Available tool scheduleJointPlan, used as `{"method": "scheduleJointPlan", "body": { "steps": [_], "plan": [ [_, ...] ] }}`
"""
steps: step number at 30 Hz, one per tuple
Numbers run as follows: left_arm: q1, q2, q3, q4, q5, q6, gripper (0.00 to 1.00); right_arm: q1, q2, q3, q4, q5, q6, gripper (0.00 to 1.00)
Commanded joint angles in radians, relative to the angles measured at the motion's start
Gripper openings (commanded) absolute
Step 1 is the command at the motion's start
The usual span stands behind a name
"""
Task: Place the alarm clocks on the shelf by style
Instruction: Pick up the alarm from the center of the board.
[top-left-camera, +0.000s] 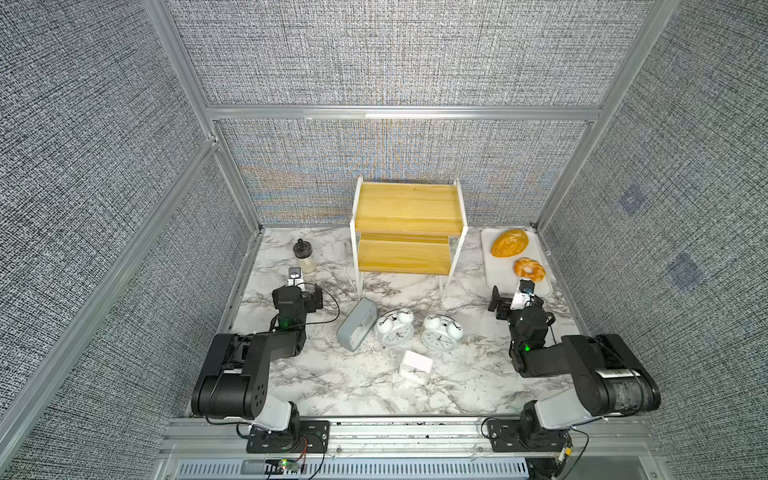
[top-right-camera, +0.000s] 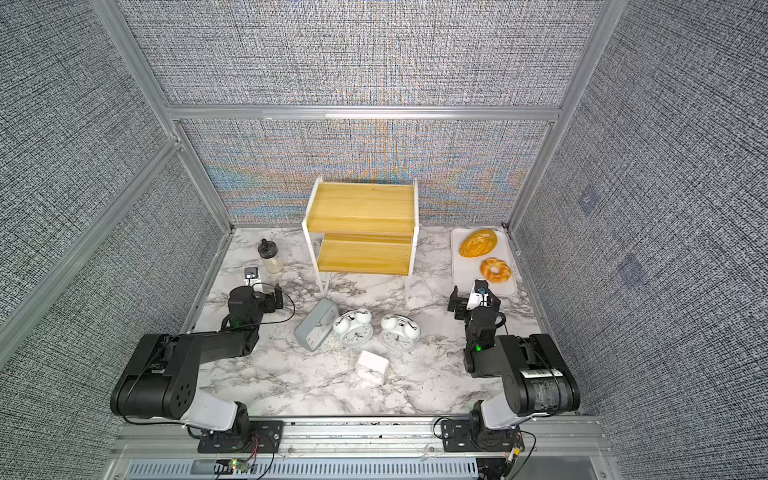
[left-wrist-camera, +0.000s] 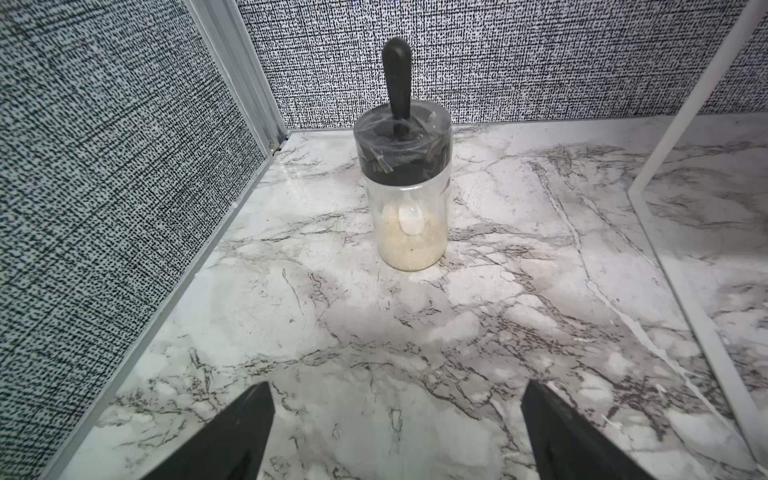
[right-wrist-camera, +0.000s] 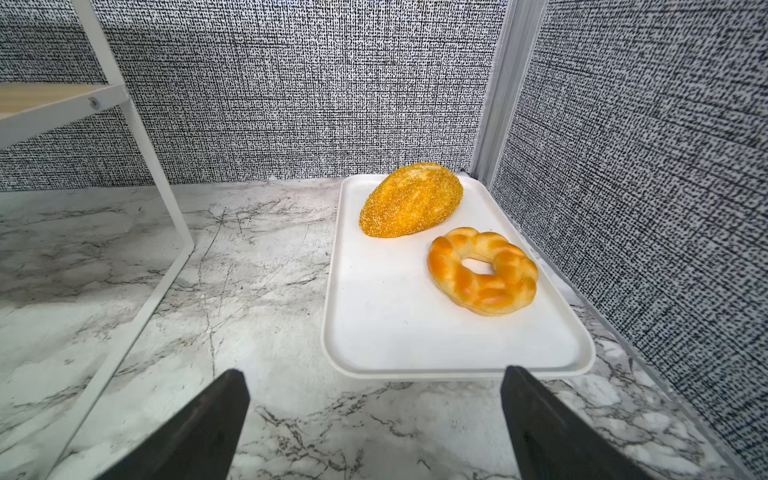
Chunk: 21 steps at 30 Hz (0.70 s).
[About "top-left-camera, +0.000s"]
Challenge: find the white twin-bell alarm clock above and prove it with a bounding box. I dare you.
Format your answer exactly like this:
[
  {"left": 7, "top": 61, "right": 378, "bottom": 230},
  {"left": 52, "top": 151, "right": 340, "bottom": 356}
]
[{"left": 374, "top": 308, "right": 415, "bottom": 348}]

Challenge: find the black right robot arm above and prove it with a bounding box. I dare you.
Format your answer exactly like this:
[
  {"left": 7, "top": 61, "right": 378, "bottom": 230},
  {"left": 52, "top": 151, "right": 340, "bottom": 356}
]
[{"left": 481, "top": 280, "right": 661, "bottom": 456}]

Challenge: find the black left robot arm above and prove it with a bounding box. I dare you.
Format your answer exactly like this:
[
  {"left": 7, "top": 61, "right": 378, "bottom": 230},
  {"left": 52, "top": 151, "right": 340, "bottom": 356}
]
[{"left": 191, "top": 284, "right": 324, "bottom": 454}]

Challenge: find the yellow wooden two-tier shelf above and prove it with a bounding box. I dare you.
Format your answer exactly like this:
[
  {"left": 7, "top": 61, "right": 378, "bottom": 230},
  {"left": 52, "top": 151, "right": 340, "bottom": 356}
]
[{"left": 349, "top": 176, "right": 468, "bottom": 298}]

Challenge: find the white cutting board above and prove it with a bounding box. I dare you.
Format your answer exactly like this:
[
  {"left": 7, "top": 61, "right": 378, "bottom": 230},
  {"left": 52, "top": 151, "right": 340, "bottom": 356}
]
[{"left": 479, "top": 226, "right": 553, "bottom": 298}]

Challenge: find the grey rectangular digital clock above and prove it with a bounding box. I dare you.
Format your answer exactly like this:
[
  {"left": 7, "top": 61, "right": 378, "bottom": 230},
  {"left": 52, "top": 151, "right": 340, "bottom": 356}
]
[{"left": 337, "top": 297, "right": 379, "bottom": 352}]

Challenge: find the glass jar black lid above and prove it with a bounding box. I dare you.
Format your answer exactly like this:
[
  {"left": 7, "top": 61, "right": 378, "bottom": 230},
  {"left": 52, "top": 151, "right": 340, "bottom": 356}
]
[{"left": 293, "top": 239, "right": 317, "bottom": 274}]

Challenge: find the white cube digital clock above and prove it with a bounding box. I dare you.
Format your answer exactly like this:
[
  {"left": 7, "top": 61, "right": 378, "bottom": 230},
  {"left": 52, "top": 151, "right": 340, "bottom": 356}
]
[{"left": 399, "top": 350, "right": 434, "bottom": 385}]

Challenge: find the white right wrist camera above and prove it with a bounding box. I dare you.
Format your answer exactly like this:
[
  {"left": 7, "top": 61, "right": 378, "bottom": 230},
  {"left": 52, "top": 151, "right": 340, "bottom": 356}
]
[{"left": 510, "top": 278, "right": 536, "bottom": 310}]

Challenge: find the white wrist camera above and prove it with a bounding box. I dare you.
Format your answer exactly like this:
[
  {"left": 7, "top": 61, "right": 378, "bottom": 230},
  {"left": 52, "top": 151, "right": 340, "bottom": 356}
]
[
  {"left": 510, "top": 278, "right": 536, "bottom": 310},
  {"left": 287, "top": 267, "right": 304, "bottom": 286}
]

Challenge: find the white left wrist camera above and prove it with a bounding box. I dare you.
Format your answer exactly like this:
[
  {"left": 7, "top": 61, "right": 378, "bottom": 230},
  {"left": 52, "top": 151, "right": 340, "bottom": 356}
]
[{"left": 287, "top": 267, "right": 304, "bottom": 286}]

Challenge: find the glazed ring pastry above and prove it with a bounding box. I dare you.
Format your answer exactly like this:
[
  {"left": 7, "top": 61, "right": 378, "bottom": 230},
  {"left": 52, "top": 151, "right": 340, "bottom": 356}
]
[{"left": 513, "top": 257, "right": 546, "bottom": 283}]

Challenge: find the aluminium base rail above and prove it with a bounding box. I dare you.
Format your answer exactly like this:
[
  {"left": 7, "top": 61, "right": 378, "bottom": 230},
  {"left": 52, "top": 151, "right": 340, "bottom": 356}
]
[{"left": 150, "top": 415, "right": 672, "bottom": 479}]

